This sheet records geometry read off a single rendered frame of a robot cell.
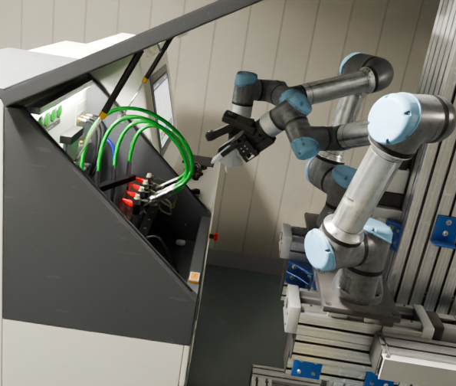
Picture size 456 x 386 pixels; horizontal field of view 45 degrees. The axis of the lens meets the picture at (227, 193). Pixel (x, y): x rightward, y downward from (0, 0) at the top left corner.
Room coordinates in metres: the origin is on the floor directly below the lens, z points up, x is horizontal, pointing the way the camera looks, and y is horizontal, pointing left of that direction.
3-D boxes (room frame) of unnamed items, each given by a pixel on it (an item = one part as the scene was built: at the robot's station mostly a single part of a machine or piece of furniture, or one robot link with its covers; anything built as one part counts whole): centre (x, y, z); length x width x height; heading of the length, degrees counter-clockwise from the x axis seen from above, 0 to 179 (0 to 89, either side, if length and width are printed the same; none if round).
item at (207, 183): (2.48, 0.17, 0.96); 0.70 x 0.22 x 0.03; 1
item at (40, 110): (1.77, 0.57, 1.43); 0.54 x 0.03 x 0.02; 1
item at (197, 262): (1.78, 0.07, 0.87); 0.62 x 0.04 x 0.16; 1
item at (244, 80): (1.90, -0.01, 1.52); 0.09 x 0.08 x 0.11; 117
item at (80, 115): (2.01, 0.57, 1.20); 0.13 x 0.03 x 0.31; 1
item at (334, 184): (1.98, -0.43, 1.20); 0.13 x 0.12 x 0.14; 27
